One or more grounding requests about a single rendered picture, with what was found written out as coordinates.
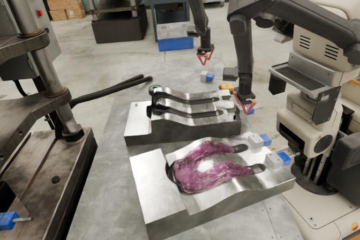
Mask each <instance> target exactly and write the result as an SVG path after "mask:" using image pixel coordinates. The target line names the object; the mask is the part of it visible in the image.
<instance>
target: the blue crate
mask: <svg viewBox="0 0 360 240"><path fill-rule="evenodd" d="M158 45H159V51H172V50H182V49H193V48H194V45H193V37H188V36H187V37H176V38H169V39H159V40H158Z"/></svg>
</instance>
